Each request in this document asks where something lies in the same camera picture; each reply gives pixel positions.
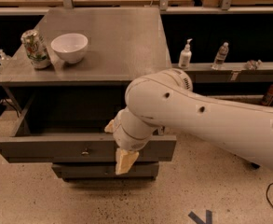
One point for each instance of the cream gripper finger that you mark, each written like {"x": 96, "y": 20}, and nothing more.
{"x": 109, "y": 128}
{"x": 124, "y": 160}

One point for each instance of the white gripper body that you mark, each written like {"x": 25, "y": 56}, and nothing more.
{"x": 126, "y": 137}

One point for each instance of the grey top drawer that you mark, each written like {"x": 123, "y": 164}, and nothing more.
{"x": 64, "y": 126}

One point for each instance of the grey drawer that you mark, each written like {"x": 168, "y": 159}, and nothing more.
{"x": 103, "y": 170}
{"x": 64, "y": 126}

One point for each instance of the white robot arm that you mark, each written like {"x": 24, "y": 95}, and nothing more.
{"x": 166, "y": 99}

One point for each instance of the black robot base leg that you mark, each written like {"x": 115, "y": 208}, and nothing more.
{"x": 255, "y": 166}

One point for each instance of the grey bottom drawer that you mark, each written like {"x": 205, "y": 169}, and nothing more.
{"x": 103, "y": 170}

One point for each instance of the grey drawer cabinet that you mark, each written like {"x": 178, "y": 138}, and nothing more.
{"x": 124, "y": 43}

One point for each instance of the white ceramic bowl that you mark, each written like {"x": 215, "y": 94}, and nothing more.
{"x": 71, "y": 48}

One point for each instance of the white lotion pump bottle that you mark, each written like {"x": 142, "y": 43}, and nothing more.
{"x": 185, "y": 55}

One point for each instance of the green white soda can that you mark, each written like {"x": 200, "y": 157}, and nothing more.
{"x": 36, "y": 49}

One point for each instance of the clear plastic water bottle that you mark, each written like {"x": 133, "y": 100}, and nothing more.
{"x": 220, "y": 56}

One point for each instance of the clear sanitizer pump bottle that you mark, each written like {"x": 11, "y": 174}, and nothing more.
{"x": 4, "y": 59}

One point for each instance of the crumpled clear plastic wrap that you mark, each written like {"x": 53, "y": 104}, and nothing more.
{"x": 253, "y": 65}

